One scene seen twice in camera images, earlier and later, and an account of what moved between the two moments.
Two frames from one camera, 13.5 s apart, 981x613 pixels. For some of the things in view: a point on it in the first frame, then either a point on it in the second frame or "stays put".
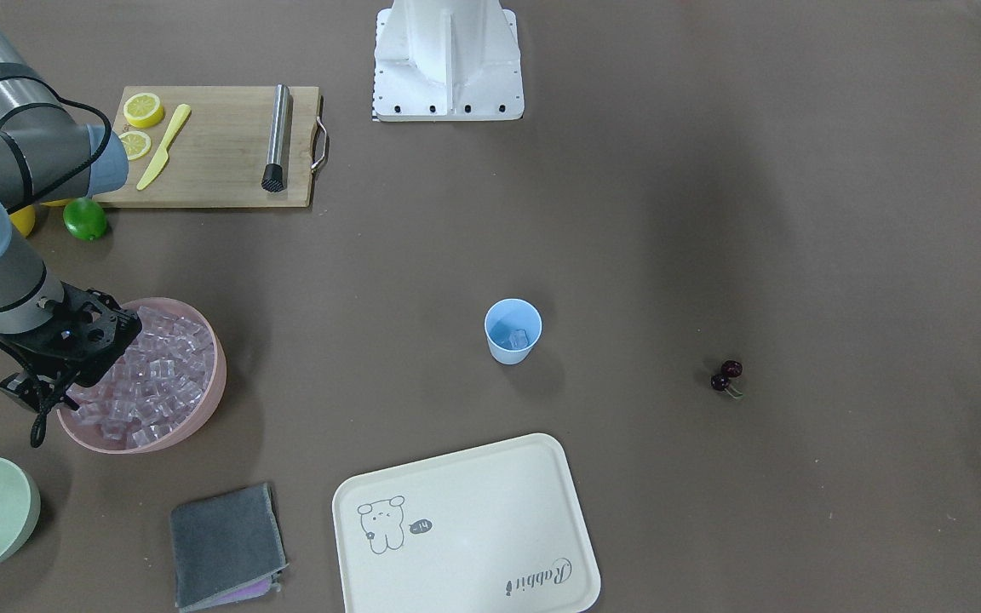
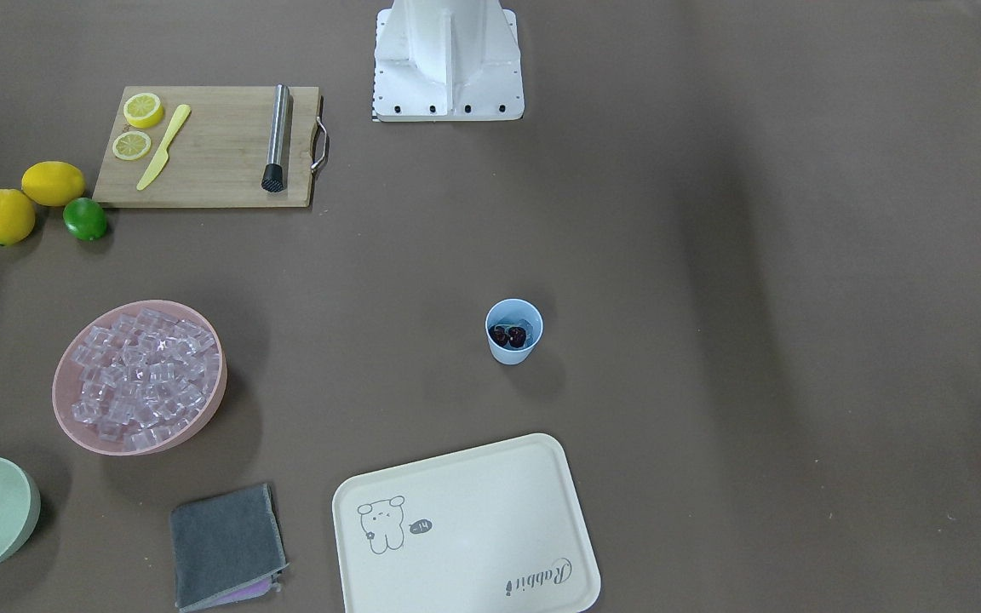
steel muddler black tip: (272, 178) stays put
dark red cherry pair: (720, 382) → (514, 336)
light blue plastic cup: (512, 326) stays put
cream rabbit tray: (497, 529) stays put
